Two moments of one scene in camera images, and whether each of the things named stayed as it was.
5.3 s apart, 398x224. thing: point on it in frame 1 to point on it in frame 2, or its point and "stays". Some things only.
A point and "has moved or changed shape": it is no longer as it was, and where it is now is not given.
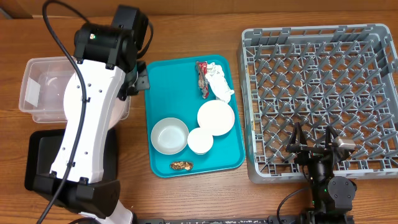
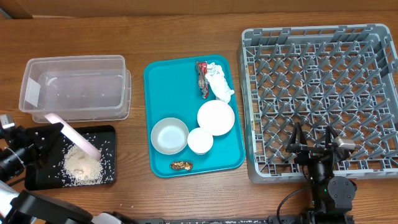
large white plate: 122,111 has moved or changed shape
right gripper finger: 297,139 stays
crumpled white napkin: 218,82 stays
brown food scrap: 181,165 stays
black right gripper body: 308,154 stays
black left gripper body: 135,79 to 27,150
